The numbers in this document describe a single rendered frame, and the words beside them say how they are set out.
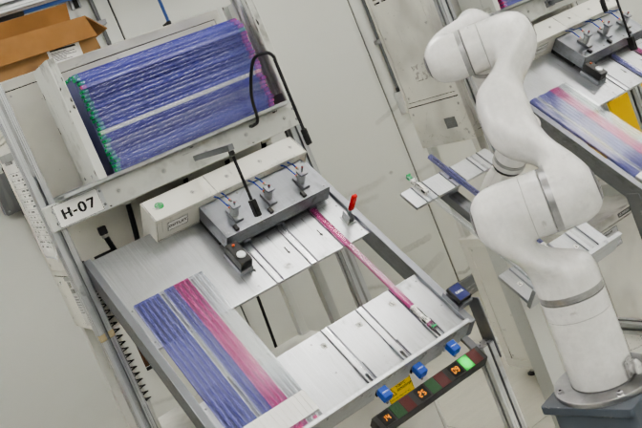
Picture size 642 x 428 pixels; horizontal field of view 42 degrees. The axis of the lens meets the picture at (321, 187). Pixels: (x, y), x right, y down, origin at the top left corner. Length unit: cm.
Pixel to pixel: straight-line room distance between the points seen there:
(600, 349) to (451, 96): 161
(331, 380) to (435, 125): 142
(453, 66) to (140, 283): 96
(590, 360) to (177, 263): 109
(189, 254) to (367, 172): 221
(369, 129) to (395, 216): 47
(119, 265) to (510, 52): 112
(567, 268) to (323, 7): 300
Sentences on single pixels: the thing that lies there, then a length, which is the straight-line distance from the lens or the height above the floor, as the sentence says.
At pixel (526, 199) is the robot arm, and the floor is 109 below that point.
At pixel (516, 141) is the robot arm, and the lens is 160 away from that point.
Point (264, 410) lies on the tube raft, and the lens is 193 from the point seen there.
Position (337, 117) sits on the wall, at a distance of 426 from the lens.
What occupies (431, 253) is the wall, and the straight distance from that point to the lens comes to 452.
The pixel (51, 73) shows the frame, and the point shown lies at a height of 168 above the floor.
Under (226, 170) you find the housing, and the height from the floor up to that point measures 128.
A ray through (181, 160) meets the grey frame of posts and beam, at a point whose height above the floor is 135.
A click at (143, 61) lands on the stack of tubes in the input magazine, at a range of 227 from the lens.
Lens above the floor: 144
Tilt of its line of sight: 7 degrees down
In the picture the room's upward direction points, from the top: 22 degrees counter-clockwise
